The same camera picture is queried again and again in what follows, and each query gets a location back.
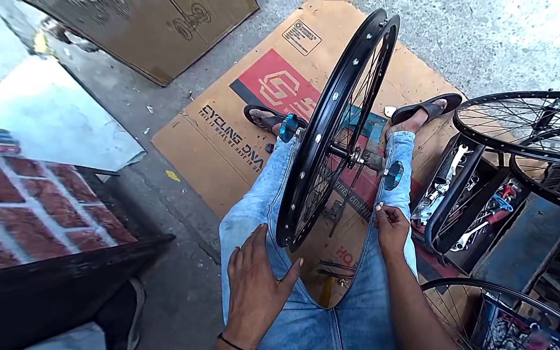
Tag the person's right thumb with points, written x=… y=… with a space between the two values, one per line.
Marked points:
x=379 y=216

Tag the person's left hand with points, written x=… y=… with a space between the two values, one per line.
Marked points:
x=255 y=296

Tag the yellow leaf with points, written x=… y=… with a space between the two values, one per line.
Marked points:
x=173 y=176

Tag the brick-patterned board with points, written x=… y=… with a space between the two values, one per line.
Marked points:
x=32 y=214

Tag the person's right fingers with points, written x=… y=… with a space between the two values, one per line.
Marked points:
x=397 y=216

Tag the person's right hand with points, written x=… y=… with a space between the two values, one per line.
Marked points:
x=392 y=233

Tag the person's left thumb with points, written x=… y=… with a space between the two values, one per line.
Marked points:
x=291 y=277

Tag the white sheet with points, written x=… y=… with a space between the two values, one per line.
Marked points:
x=51 y=112

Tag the person's right forearm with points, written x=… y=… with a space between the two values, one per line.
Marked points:
x=413 y=306

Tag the person's left index finger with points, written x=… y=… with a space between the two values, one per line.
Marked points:
x=260 y=245

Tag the light blue cloth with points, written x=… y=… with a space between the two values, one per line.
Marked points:
x=73 y=339

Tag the printed flat cardboard sheet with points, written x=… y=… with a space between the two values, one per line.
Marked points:
x=221 y=167

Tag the person's left little finger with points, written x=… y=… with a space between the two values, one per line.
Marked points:
x=231 y=265

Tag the black table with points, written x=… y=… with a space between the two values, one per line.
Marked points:
x=42 y=301

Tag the black spoked wheel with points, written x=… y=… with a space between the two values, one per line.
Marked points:
x=528 y=188
x=484 y=142

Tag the black thin-rimmed wheel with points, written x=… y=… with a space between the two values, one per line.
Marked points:
x=503 y=288

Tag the person's left forearm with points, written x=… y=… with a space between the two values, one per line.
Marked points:
x=231 y=344

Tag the pile of red-blue tools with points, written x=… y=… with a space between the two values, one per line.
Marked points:
x=496 y=210

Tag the black shoe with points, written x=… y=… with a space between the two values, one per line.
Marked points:
x=127 y=311

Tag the blue box of small parts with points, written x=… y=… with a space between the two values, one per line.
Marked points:
x=513 y=325

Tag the person's left middle finger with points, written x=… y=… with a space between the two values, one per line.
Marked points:
x=248 y=252

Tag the brown cardboard box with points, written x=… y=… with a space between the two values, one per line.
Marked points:
x=148 y=41

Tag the dark blue-grey board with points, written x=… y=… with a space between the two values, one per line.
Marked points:
x=523 y=238

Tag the person's legs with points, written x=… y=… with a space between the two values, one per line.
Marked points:
x=255 y=214

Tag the person's left ring finger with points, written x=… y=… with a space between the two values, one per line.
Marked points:
x=239 y=260

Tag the black bicycle wheel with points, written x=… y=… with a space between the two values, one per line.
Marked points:
x=315 y=138

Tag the black tool tray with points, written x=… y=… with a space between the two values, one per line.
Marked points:
x=433 y=221

